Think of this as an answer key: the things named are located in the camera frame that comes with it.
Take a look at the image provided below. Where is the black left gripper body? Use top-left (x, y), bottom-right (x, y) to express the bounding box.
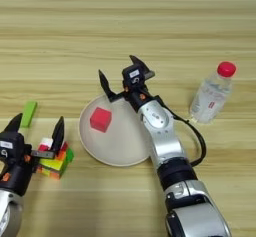
top-left (0, 143), bottom-right (56, 197)

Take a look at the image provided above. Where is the clear bottle with red cap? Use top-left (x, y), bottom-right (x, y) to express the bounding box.
top-left (188, 60), bottom-right (238, 125)

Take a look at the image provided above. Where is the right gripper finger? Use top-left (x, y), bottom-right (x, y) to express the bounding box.
top-left (98, 69), bottom-right (118, 103)
top-left (128, 54), bottom-right (150, 75)

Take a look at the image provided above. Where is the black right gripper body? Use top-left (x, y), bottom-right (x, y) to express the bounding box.
top-left (107, 70), bottom-right (165, 113)

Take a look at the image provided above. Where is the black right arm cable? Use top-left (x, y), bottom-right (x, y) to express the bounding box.
top-left (162, 102), bottom-right (207, 168)

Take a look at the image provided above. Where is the right gripper labelled black box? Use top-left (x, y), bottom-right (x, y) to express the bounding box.
top-left (121, 63), bottom-right (148, 88)

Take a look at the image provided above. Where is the green rectangular block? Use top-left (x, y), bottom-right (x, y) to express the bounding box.
top-left (20, 100), bottom-right (39, 129)

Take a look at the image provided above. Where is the left gripper labelled black box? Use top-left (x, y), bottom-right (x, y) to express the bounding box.
top-left (0, 131), bottom-right (26, 161)

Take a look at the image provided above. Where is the round beige plate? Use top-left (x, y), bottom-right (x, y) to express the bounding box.
top-left (78, 93), bottom-right (152, 168)

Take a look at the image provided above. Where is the multicoloured puzzle cube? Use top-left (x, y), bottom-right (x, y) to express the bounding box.
top-left (35, 136), bottom-right (75, 181)

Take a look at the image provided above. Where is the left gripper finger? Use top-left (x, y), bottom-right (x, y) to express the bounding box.
top-left (3, 112), bottom-right (24, 134)
top-left (50, 115), bottom-right (66, 154)

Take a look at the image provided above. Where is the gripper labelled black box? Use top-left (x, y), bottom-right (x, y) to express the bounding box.
top-left (121, 63), bottom-right (148, 88)
top-left (0, 131), bottom-right (26, 161)

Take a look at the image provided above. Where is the red cube block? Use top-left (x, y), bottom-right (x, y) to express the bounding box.
top-left (89, 106), bottom-right (113, 134)

